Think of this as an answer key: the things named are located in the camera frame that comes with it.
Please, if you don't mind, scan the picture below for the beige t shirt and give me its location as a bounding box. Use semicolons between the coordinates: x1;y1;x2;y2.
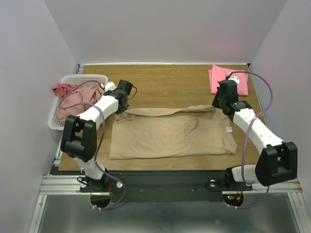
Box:
109;105;237;160

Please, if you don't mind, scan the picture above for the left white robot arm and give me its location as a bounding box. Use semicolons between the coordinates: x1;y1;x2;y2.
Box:
58;80;134;191

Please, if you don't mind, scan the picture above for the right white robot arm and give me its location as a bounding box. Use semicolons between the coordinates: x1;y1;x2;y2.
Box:
212;80;298;189

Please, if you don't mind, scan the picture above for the folded bright pink t shirt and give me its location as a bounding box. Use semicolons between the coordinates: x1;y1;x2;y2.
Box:
208;65;248;96

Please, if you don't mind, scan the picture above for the dusty pink crumpled t shirt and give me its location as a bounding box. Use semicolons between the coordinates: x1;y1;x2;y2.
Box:
56;85;104;124

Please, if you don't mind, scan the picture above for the red crumpled t shirt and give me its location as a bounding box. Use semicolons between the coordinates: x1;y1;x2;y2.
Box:
52;83;78;98

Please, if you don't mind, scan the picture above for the white plastic laundry basket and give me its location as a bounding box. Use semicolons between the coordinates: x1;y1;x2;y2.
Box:
48;74;108;131

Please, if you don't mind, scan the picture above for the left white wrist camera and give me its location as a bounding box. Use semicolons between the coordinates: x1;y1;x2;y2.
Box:
100;81;117;92

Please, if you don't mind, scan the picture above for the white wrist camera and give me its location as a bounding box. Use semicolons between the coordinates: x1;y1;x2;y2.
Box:
226;74;240;85
100;81;117;92

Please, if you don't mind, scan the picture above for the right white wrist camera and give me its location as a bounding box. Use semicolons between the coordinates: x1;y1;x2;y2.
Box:
226;74;240;85

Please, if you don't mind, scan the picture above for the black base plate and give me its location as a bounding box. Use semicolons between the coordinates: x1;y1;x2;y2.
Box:
80;170;252;202

